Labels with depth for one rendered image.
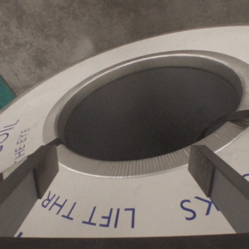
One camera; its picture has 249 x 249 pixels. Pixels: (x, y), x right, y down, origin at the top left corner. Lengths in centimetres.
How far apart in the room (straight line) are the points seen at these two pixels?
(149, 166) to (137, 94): 54
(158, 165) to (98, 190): 10
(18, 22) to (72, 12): 39
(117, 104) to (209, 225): 63
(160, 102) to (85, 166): 56
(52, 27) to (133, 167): 119
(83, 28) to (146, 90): 68
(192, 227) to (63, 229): 17
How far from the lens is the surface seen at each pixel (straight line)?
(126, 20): 124
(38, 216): 33
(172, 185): 27
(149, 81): 77
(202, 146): 17
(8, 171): 46
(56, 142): 44
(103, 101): 75
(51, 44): 141
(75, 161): 36
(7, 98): 186
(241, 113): 36
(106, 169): 32
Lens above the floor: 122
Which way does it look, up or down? 50 degrees down
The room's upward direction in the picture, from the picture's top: 171 degrees counter-clockwise
